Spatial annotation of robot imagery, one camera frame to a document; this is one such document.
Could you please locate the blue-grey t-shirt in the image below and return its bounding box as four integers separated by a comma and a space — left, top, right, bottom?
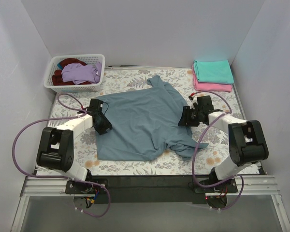
96, 75, 197, 161

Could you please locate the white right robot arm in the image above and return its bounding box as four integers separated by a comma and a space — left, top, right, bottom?
178, 93, 269, 188

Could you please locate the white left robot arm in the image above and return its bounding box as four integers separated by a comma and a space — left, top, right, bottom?
36, 99, 112, 181

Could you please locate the folded pink t-shirt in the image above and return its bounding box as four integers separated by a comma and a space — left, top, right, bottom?
191, 65, 232, 92

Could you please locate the folded teal t-shirt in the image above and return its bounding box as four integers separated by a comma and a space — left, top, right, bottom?
193, 60, 234, 85

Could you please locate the floral patterned table mat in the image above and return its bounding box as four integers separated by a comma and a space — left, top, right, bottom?
33, 68, 262, 176

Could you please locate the lilac t-shirt in basket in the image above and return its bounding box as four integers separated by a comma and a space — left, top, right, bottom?
61, 62, 102, 85

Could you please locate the dark red garment in basket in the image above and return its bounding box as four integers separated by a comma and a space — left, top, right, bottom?
52, 58, 87, 86

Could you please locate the white plastic laundry basket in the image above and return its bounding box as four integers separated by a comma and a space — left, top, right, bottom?
44, 54, 105, 93

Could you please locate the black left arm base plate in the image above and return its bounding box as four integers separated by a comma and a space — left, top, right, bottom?
65, 176, 109, 194

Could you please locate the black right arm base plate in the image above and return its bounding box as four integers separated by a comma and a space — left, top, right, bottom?
188, 175, 239, 195

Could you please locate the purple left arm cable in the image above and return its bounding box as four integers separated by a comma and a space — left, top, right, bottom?
12, 93, 111, 218

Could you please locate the aluminium front frame rail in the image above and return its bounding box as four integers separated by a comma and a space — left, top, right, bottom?
20, 175, 280, 197

